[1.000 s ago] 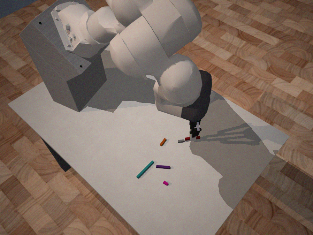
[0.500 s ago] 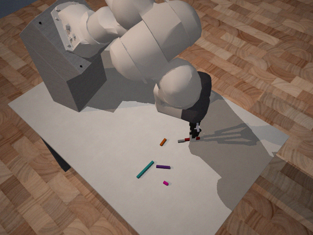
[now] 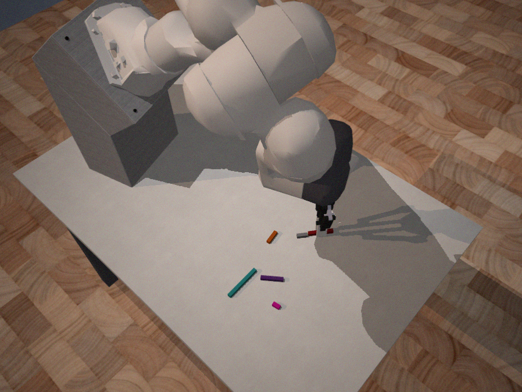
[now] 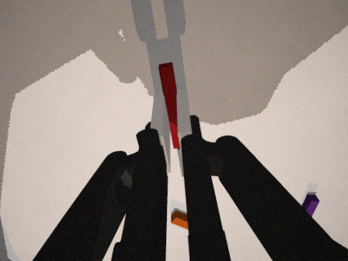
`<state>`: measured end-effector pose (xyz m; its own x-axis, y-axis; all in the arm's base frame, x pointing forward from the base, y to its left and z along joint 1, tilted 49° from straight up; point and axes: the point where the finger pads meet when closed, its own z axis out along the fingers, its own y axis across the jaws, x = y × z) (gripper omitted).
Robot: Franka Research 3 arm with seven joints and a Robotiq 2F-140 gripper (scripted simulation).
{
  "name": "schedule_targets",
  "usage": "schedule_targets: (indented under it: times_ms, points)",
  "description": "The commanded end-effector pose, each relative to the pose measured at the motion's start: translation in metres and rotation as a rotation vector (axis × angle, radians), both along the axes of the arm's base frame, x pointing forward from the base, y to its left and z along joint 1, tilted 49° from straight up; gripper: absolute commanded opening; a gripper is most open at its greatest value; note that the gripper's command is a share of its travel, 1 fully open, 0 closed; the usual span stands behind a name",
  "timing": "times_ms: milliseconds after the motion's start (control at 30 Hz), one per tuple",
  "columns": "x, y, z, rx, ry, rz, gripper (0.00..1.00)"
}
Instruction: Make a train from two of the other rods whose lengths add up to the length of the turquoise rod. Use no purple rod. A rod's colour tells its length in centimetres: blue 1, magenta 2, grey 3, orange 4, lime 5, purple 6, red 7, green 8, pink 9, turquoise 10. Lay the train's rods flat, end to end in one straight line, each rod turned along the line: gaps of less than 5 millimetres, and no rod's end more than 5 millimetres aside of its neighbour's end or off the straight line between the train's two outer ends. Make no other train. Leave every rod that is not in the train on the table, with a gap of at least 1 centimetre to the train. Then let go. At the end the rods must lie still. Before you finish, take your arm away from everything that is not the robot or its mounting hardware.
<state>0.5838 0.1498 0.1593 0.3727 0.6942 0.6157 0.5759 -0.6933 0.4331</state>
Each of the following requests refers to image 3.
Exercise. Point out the orange rod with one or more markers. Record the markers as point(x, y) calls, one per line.
point(269, 240)

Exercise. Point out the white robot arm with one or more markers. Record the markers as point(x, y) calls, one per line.
point(253, 59)

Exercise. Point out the dark purple rod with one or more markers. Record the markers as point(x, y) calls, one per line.
point(271, 278)

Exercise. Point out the turquoise rod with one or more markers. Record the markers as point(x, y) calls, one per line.
point(242, 282)

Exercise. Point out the dark red rod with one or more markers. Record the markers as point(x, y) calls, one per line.
point(313, 233)

